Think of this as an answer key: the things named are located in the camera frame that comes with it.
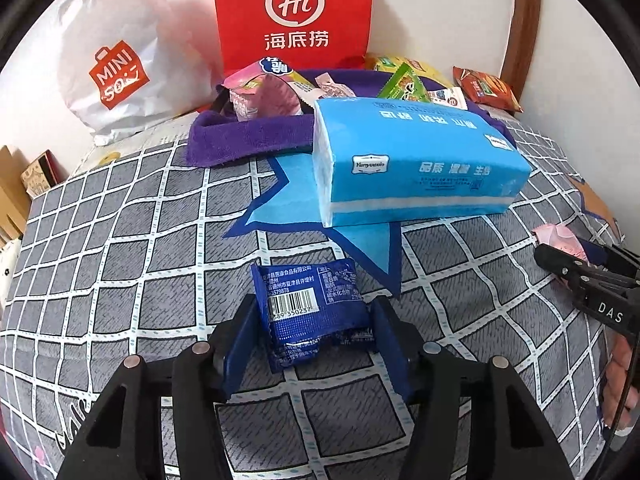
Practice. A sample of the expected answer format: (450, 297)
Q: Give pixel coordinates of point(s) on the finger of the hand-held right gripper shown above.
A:
(555, 260)
(617, 255)

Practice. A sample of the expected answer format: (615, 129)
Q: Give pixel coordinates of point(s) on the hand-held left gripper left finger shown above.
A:
(240, 355)

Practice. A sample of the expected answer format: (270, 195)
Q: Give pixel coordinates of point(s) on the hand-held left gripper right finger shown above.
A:
(392, 355)

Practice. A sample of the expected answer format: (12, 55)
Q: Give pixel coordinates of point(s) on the pale pink soft packet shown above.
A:
(557, 237)

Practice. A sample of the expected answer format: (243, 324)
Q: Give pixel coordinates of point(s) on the blue snack packet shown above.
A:
(310, 310)

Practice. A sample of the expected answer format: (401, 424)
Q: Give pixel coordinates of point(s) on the white cartoon snack packet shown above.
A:
(447, 97)

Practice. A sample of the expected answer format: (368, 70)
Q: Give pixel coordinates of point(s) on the green triangular snack packet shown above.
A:
(402, 85)

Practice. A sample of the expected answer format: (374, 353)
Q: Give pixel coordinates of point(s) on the pink cake packet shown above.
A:
(265, 100)

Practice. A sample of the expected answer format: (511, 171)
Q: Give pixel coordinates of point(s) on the light pink pastry packet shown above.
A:
(334, 87)

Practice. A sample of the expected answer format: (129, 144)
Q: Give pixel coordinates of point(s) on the pink and yellow triangular packet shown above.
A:
(270, 72)

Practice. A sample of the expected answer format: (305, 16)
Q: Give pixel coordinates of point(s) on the person's right hand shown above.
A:
(622, 385)

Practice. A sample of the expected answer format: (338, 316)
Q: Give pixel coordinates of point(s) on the grey checked bed sheet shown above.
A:
(125, 260)

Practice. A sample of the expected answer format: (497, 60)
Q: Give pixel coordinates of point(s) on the blue tissue pack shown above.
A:
(415, 170)

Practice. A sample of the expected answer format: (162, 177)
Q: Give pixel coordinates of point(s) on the orange snack bag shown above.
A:
(487, 90)

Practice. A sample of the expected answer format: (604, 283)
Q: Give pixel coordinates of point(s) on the purple towel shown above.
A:
(240, 135)

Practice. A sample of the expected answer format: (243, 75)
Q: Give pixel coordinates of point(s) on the yellow snack bag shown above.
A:
(435, 71)

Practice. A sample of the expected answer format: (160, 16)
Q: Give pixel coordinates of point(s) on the patterned cardboard box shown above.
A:
(42, 172)

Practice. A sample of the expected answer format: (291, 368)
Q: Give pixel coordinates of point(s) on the wooden headboard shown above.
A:
(12, 200)

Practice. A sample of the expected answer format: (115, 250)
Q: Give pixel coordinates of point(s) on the white plastic shopping bag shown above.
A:
(125, 60)

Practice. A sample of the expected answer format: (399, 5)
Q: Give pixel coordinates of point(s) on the red paper carrier bag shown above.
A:
(295, 10)

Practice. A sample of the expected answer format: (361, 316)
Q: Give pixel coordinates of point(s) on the brown wooden door frame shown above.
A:
(525, 20)

